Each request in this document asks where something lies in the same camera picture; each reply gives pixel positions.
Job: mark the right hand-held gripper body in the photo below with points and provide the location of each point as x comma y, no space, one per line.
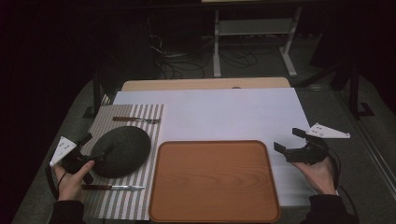
311,149

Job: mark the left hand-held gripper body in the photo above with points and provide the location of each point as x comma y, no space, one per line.
63,149

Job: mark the dark round plate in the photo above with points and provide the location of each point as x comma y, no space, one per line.
127,151

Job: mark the person's right hand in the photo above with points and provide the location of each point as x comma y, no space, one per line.
317,177

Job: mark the person's left hand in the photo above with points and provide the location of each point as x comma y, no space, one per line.
72,183

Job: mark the black metal stand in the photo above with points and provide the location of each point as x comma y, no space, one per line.
97,93
355,93

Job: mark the striped placemat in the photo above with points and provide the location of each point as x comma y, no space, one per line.
130,199

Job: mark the white sheet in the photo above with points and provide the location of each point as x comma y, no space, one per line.
224,115

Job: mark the wooden tray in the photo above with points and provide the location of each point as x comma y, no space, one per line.
214,183

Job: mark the wooden table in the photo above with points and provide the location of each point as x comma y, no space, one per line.
202,84

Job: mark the white metal stand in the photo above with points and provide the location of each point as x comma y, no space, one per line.
249,27

